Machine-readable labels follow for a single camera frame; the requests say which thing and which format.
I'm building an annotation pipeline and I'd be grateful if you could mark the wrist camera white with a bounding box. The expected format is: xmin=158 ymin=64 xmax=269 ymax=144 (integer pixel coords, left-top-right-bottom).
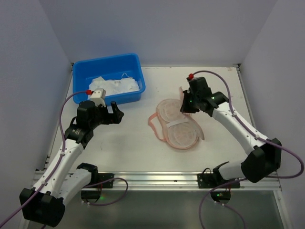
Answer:
xmin=90 ymin=88 xmax=106 ymax=107
xmin=186 ymin=73 xmax=197 ymax=83

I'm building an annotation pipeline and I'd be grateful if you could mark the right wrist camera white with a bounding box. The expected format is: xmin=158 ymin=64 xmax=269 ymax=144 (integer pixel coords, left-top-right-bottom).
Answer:
xmin=186 ymin=73 xmax=197 ymax=83

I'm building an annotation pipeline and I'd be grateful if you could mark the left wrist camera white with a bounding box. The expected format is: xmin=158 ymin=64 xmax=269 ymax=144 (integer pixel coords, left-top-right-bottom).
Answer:
xmin=90 ymin=88 xmax=106 ymax=107

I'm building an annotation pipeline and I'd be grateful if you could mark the floral mesh laundry bag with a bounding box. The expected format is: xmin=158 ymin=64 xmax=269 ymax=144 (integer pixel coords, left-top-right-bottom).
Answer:
xmin=148 ymin=87 xmax=204 ymax=150

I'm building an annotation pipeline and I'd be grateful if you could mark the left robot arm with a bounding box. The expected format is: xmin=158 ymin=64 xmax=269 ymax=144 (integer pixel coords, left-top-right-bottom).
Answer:
xmin=20 ymin=101 xmax=124 ymax=227

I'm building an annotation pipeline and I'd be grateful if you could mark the white bra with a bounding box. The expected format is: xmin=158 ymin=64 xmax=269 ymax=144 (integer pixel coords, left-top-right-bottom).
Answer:
xmin=89 ymin=73 xmax=140 ymax=96

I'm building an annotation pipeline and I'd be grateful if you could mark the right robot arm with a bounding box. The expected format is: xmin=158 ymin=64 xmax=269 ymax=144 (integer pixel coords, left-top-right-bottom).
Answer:
xmin=181 ymin=75 xmax=281 ymax=186

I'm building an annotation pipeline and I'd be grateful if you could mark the purple cable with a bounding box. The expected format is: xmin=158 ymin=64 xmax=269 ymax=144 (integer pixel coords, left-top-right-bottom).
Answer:
xmin=193 ymin=70 xmax=305 ymax=229
xmin=0 ymin=89 xmax=129 ymax=229

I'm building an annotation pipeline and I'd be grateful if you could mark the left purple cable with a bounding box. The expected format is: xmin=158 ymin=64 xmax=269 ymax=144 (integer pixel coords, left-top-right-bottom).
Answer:
xmin=0 ymin=89 xmax=129 ymax=229

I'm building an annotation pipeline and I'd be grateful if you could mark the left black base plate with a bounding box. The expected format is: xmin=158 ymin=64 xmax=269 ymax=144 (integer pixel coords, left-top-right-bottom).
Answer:
xmin=84 ymin=173 xmax=114 ymax=189

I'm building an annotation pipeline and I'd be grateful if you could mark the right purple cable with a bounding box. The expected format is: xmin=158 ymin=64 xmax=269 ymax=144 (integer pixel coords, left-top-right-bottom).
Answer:
xmin=193 ymin=70 xmax=305 ymax=229

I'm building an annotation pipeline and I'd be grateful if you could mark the blue plastic bin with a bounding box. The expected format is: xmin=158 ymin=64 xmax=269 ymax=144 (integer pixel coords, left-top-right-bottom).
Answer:
xmin=72 ymin=53 xmax=146 ymax=106

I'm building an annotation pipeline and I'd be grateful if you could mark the aluminium mounting rail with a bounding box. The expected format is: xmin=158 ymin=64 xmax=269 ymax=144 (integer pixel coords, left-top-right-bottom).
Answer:
xmin=30 ymin=170 xmax=282 ymax=191

